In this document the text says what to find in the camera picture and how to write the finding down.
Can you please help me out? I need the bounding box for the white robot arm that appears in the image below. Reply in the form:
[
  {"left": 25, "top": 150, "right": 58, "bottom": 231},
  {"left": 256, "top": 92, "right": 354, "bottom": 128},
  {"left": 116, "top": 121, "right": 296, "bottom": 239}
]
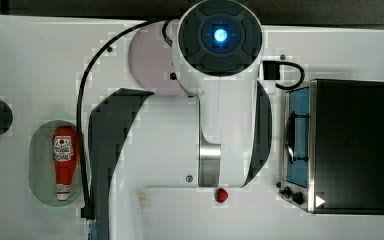
[{"left": 88, "top": 0, "right": 272, "bottom": 240}]

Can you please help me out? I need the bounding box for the purple round plate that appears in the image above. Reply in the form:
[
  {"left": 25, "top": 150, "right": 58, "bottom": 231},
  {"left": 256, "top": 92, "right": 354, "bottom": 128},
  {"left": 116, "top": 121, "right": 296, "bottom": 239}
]
[{"left": 128, "top": 21, "right": 183, "bottom": 96}]

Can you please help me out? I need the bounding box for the black toaster oven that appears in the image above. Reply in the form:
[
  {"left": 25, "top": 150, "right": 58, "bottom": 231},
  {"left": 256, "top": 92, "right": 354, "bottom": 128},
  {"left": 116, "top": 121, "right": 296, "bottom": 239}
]
[{"left": 277, "top": 79, "right": 384, "bottom": 215}]

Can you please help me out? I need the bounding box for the red ketchup bottle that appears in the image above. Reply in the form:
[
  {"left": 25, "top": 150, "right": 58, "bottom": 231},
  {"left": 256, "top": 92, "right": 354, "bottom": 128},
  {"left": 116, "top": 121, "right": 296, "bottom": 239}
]
[{"left": 52, "top": 126, "right": 78, "bottom": 201}]

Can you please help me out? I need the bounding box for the banana toy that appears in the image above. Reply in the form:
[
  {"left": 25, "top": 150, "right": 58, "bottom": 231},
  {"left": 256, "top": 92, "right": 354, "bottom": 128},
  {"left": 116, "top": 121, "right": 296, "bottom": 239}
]
[{"left": 139, "top": 193, "right": 147, "bottom": 201}]

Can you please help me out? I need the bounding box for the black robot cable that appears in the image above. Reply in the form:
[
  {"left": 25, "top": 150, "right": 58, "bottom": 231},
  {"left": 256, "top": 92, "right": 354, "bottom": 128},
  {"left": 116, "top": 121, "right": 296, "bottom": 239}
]
[{"left": 75, "top": 20, "right": 158, "bottom": 220}]

